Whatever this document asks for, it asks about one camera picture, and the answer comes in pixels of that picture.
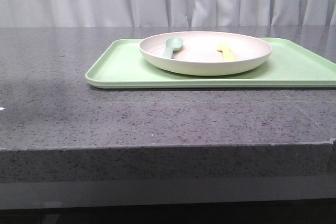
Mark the white round plate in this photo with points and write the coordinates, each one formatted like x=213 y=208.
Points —
x=199 y=55

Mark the yellow plastic fork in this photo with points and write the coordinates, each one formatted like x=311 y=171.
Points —
x=225 y=49

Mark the mint green plastic spoon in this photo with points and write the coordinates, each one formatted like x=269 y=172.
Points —
x=172 y=45

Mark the light green plastic tray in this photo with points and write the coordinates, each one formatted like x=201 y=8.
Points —
x=122 y=66

